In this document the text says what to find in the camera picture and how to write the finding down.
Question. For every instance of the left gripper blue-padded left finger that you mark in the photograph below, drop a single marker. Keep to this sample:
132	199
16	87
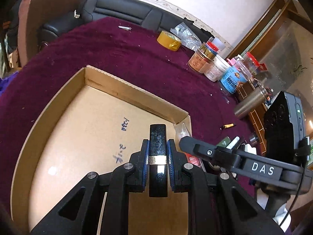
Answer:
98	203

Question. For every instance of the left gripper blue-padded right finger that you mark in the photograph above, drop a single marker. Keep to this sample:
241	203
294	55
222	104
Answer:
217	204

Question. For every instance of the white charger adapter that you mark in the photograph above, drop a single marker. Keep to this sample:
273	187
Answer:
249	149

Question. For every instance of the white tube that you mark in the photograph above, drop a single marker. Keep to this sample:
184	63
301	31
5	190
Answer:
233	143

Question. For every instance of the green small case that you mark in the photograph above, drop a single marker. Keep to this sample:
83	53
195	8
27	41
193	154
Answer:
224	142

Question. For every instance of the yellow black small pen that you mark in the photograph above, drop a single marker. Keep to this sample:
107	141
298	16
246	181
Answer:
226	126

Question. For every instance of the black gold-band lipstick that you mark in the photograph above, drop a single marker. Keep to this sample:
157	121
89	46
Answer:
158	168

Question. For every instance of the white gloved right hand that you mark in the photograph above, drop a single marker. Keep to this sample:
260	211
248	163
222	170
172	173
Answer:
275	206

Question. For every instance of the small metal cup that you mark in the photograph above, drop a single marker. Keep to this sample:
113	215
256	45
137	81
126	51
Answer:
254	139

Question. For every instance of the steel thermos bottle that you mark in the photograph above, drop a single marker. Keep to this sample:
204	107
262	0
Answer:
255	98

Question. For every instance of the cardboard box tray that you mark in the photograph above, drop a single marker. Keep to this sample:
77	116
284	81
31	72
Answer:
93	123

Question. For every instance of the blue label plastic bottle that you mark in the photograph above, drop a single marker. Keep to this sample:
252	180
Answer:
232	80

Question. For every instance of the red lid clear jar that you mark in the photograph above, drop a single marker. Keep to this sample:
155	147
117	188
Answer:
248	65

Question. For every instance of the white plastic jar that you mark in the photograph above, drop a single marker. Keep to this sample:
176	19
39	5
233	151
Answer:
217	69

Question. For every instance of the orange label glass jar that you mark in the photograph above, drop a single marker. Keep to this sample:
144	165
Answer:
199	62

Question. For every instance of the red blue lid jar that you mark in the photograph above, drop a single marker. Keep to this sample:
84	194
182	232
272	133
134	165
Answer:
209	50

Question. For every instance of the clear plastic bag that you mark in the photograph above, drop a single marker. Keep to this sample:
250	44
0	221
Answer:
187	36

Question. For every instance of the maroon tablecloth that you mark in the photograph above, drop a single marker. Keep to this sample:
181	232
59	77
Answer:
134	56

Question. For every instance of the yellow tape roll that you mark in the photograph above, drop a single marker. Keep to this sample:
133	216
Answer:
169	41

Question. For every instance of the metal clip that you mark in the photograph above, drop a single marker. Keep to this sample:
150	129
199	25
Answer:
125	28

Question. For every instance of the brown pink armchair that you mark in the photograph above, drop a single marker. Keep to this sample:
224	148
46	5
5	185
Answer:
32	15

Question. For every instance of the black leather sofa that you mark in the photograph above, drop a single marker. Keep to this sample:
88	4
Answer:
133	11

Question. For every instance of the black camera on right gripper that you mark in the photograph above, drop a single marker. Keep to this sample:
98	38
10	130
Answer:
284	129

